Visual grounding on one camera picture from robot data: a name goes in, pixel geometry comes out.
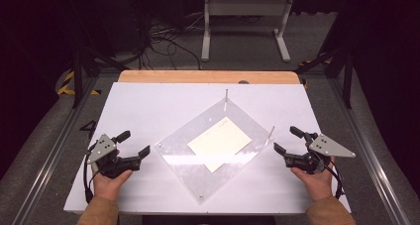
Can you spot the person's left hand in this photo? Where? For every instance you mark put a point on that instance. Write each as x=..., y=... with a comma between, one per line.
x=109, y=187

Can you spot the black metal stand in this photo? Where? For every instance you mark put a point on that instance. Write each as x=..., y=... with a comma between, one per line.
x=78, y=76
x=346, y=76

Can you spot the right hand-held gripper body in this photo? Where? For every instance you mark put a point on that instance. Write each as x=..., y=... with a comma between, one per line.
x=325, y=148

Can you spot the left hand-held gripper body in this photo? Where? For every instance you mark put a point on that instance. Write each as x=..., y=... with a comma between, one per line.
x=114, y=164

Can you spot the person's right hand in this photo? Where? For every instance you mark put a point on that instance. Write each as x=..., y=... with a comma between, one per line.
x=315, y=185

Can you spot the wooden table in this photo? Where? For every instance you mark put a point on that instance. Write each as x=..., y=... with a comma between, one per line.
x=204, y=77

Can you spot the aluminium floor rail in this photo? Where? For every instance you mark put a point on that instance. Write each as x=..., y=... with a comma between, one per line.
x=366, y=145
x=56, y=149

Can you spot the picture card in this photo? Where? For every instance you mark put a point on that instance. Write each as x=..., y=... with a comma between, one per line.
x=219, y=142

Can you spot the clear acrylic photo frame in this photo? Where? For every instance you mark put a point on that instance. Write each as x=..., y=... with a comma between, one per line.
x=204, y=177

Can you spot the white metal stand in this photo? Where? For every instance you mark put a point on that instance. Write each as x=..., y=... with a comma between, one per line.
x=246, y=7

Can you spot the yellow black floor tape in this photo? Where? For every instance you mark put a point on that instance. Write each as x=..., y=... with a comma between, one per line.
x=313, y=60
x=67, y=83

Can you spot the white board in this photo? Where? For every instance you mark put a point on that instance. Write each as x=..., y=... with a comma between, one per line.
x=138, y=112

